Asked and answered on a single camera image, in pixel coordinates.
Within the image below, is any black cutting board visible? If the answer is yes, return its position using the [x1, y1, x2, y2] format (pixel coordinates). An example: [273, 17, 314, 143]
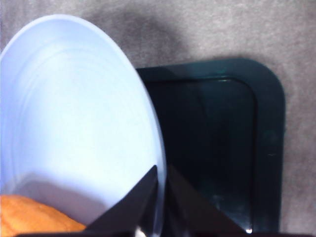
[135, 58, 286, 235]

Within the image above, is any orange-yellow corn cob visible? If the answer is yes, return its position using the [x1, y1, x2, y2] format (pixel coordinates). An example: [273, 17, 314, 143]
[0, 194, 87, 237]

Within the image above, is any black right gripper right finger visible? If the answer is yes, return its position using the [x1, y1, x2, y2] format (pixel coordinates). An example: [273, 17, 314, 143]
[167, 163, 245, 233]

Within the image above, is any blue round plate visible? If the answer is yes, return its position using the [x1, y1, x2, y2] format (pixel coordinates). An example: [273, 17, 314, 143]
[0, 14, 168, 237]

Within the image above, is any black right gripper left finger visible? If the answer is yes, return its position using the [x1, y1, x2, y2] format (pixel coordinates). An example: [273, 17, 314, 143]
[85, 164, 159, 233]

